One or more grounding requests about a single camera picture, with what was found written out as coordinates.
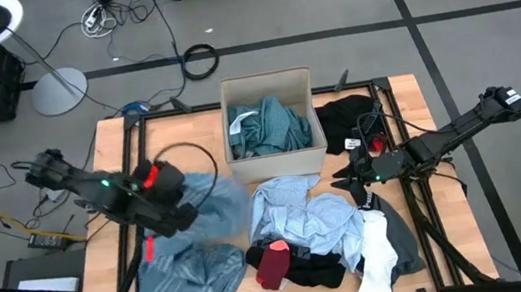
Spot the black frame clamp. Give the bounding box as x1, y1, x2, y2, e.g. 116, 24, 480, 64
168, 94, 195, 116
330, 68, 353, 93

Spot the white floor lamp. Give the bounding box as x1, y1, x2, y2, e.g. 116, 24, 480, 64
0, 0, 92, 124

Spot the black aluminium table frame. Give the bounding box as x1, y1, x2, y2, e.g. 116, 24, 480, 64
52, 65, 503, 292

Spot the teal patterned garment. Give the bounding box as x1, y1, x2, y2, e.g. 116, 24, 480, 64
223, 89, 315, 162

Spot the coiled black floor cable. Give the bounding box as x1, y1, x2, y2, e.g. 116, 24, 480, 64
179, 40, 223, 83

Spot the light blue shirt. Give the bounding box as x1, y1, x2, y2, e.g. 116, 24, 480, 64
242, 165, 374, 287

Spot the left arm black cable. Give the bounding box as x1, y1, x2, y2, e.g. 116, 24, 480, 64
151, 137, 225, 216

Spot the white power strip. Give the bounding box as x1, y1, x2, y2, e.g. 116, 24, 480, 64
79, 1, 121, 41

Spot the large black garment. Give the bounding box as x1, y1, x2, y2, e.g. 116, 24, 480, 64
242, 228, 350, 292

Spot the maroon sock pink toe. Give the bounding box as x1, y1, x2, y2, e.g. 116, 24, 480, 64
368, 132, 390, 155
251, 237, 296, 292

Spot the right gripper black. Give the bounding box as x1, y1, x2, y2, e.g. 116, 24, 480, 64
326, 144, 379, 210

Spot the beige fabric storage box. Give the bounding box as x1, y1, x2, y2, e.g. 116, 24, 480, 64
214, 63, 333, 187

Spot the blue striped garment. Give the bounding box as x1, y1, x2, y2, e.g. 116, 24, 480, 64
118, 164, 265, 292

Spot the grey Puma underwear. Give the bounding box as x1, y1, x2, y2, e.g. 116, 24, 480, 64
354, 184, 429, 287

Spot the long white garment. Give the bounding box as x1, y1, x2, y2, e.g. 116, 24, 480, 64
346, 206, 405, 292

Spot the blue coiled cable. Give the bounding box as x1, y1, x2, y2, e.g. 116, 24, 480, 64
121, 98, 151, 118

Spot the black underwear with waistband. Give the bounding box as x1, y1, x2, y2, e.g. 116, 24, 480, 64
313, 90, 391, 158

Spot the black power adapter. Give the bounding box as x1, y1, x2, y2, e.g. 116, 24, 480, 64
25, 229, 73, 256

